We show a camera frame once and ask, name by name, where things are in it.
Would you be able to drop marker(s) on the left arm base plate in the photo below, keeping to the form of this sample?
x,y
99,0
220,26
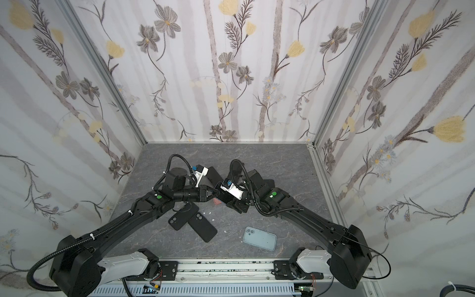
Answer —
x,y
160,270

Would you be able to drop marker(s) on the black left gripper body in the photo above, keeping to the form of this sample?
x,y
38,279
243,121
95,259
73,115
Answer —
x,y
201,188

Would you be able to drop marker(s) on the black phone right side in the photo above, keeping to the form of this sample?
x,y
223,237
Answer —
x,y
270,183

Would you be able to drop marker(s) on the black phone case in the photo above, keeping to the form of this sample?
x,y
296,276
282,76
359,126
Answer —
x,y
183,215
202,227

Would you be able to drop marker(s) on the white slotted cable duct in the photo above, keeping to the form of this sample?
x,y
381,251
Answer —
x,y
216,290

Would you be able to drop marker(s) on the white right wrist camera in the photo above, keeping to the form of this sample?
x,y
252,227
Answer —
x,y
229,187

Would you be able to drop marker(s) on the light blue phone case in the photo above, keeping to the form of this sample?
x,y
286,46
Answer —
x,y
259,238

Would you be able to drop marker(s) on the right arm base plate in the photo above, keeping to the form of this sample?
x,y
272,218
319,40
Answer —
x,y
286,270

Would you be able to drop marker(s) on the black phone case left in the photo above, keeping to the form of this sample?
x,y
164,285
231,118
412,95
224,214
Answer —
x,y
183,215

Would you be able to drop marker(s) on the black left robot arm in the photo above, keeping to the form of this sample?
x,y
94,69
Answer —
x,y
74,267

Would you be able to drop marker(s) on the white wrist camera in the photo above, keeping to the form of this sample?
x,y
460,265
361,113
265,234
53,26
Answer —
x,y
199,172
229,187

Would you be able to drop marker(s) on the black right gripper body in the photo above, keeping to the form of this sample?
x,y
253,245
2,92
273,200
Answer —
x,y
228,195

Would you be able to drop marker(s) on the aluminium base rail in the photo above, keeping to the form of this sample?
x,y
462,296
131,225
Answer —
x,y
245,270

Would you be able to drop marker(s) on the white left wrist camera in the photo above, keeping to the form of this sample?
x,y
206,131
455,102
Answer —
x,y
199,172

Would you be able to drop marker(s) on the black phone case lower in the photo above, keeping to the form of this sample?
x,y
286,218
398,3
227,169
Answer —
x,y
202,227

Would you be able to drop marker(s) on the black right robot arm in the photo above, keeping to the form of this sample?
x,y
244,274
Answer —
x,y
344,254

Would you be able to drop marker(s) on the black phone purple edge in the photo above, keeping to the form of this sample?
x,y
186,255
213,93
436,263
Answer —
x,y
214,177

